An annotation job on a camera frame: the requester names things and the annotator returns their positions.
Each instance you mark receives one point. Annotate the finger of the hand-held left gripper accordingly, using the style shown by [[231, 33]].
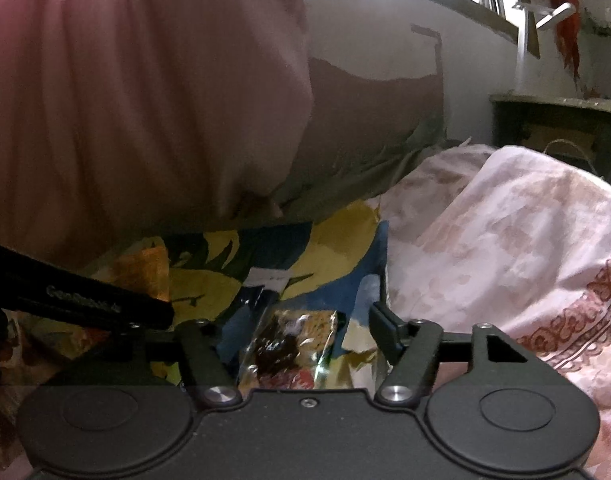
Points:
[[85, 300]]

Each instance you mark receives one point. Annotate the clear packet of orange snack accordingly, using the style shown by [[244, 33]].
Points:
[[138, 272]]

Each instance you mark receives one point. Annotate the white stand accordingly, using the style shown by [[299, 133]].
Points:
[[528, 40]]

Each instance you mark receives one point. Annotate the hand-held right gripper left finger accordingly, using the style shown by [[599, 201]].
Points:
[[205, 360]]

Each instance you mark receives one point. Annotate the dark snack packet white top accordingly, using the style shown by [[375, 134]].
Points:
[[265, 287]]

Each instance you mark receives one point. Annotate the red wall decoration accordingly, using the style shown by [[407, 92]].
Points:
[[568, 15]]

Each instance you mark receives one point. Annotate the pink floral blanket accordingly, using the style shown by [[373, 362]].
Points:
[[510, 240]]

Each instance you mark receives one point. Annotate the dark wooden cabinet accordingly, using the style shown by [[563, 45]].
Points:
[[560, 125]]

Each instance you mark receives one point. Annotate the yellow and black snack packet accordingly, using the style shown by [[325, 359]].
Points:
[[285, 350]]

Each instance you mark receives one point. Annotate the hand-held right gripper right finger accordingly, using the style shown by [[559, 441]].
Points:
[[385, 332]]

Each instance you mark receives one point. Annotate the yellow and blue printed box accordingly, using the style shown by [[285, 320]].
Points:
[[325, 260]]

